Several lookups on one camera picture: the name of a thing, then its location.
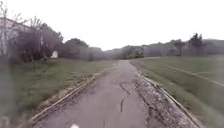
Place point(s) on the white building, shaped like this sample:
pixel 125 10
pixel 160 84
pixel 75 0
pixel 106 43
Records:
pixel 10 33

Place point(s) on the small white sign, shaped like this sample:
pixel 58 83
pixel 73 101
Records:
pixel 54 55

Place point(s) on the wood of trees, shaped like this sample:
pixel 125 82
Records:
pixel 76 48

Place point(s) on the robot's own part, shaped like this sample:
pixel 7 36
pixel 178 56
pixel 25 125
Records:
pixel 74 126

